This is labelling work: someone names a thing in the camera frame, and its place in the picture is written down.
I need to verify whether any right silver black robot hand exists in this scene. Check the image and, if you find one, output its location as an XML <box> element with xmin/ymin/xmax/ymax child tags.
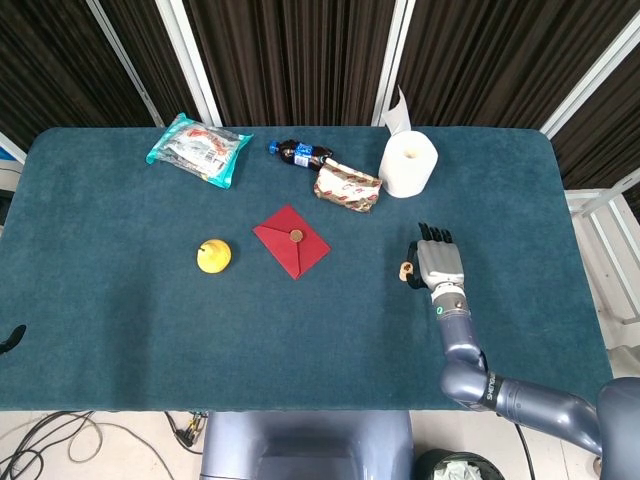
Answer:
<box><xmin>403</xmin><ymin>222</ymin><xmax>465</xmax><ymax>292</ymax></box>

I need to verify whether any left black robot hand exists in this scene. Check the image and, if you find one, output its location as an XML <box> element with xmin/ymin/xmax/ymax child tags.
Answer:
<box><xmin>0</xmin><ymin>324</ymin><xmax>27</xmax><ymax>355</ymax></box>

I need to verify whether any white toilet paper roll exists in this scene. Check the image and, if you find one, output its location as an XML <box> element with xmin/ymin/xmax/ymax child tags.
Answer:
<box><xmin>377</xmin><ymin>85</ymin><xmax>440</xmax><ymax>200</ymax></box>

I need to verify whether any teal blue table cloth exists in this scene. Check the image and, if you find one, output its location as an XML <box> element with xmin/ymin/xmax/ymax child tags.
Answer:
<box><xmin>0</xmin><ymin>125</ymin><xmax>615</xmax><ymax>412</ymax></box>

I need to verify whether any beige red-printed paper wrapped package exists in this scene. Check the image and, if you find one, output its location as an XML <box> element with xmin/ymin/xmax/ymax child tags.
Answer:
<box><xmin>313</xmin><ymin>157</ymin><xmax>384</xmax><ymax>215</ymax></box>

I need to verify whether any red envelope with gold seal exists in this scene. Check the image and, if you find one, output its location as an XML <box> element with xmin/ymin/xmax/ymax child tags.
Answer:
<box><xmin>252</xmin><ymin>203</ymin><xmax>333</xmax><ymax>281</ymax></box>

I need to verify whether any small cola bottle blue cap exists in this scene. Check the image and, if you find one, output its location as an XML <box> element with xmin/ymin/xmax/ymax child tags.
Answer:
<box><xmin>268</xmin><ymin>140</ymin><xmax>335</xmax><ymax>173</ymax></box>

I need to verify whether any black trash bin with bag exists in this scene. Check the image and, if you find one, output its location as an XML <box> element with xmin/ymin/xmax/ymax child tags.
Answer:
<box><xmin>415</xmin><ymin>448</ymin><xmax>506</xmax><ymax>480</ymax></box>

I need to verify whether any yellow pear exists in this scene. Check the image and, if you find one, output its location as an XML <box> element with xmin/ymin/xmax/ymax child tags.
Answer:
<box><xmin>196</xmin><ymin>238</ymin><xmax>233</xmax><ymax>275</ymax></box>

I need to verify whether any blue-grey robot torso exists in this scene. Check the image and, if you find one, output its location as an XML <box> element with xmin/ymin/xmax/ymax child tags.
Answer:
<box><xmin>199</xmin><ymin>410</ymin><xmax>415</xmax><ymax>480</ymax></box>

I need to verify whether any dark pleated curtain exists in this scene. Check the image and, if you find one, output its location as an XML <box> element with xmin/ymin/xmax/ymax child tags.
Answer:
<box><xmin>0</xmin><ymin>0</ymin><xmax>640</xmax><ymax>191</ymax></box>

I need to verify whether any teal clear snack bag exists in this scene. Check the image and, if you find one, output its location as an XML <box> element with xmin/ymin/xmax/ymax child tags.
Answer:
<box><xmin>145</xmin><ymin>112</ymin><xmax>254</xmax><ymax>191</ymax></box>

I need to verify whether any black floor cable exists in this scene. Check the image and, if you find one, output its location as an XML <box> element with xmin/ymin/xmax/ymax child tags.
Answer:
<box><xmin>0</xmin><ymin>410</ymin><xmax>96</xmax><ymax>480</ymax></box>

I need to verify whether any grey floor cable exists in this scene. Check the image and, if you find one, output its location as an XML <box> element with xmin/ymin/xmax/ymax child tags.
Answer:
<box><xmin>49</xmin><ymin>410</ymin><xmax>174</xmax><ymax>480</ymax></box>

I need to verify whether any white metal frame rack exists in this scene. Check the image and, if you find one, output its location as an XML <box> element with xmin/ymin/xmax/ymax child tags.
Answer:
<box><xmin>564</xmin><ymin>167</ymin><xmax>640</xmax><ymax>326</ymax></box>

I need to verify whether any black plug with cable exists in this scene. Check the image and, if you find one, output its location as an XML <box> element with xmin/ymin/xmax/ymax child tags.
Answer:
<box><xmin>163</xmin><ymin>410</ymin><xmax>206</xmax><ymax>456</ymax></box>

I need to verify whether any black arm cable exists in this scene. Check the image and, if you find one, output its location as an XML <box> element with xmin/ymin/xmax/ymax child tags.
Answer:
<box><xmin>513</xmin><ymin>423</ymin><xmax>532</xmax><ymax>480</ymax></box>

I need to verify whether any white partition post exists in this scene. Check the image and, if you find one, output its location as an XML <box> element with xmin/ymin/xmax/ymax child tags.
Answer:
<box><xmin>154</xmin><ymin>0</ymin><xmax>224</xmax><ymax>128</ymax></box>
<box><xmin>370</xmin><ymin>0</ymin><xmax>417</xmax><ymax>128</ymax></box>
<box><xmin>84</xmin><ymin>0</ymin><xmax>166</xmax><ymax>127</ymax></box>
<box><xmin>539</xmin><ymin>13</ymin><xmax>640</xmax><ymax>141</ymax></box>

